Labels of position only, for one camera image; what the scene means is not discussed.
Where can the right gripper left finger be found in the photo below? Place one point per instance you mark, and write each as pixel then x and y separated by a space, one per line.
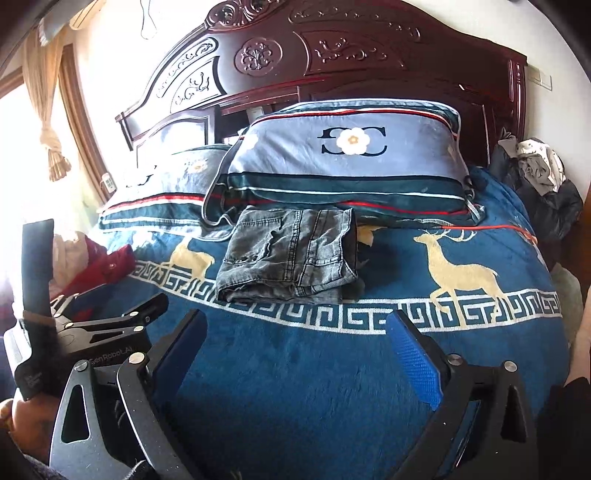
pixel 111 420

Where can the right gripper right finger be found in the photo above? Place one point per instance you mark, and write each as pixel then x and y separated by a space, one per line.
pixel 482 426

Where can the grey washed denim pants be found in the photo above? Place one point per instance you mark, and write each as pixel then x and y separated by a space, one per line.
pixel 281 255

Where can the person left hand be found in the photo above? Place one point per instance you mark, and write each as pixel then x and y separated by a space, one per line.
pixel 30 423

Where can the red cloth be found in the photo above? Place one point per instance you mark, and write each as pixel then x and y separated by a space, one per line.
pixel 80 264

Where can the blue fleece deer blanket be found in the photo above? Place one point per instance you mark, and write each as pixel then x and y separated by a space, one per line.
pixel 281 391

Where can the wooden wardrobe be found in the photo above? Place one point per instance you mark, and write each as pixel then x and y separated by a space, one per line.
pixel 576 248

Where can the black jacket clothes pile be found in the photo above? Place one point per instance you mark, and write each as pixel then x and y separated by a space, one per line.
pixel 537 175

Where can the beige curtain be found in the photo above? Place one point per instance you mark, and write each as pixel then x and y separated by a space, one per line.
pixel 41 60

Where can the large grey-blue flower pillow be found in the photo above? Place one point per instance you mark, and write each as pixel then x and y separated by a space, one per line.
pixel 394 161

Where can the carved dark wood headboard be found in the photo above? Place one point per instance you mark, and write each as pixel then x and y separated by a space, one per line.
pixel 275 53

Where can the wooden window frame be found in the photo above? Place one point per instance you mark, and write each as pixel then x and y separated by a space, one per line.
pixel 89 154

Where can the white wall switch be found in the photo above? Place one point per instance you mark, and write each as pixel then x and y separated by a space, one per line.
pixel 540 78

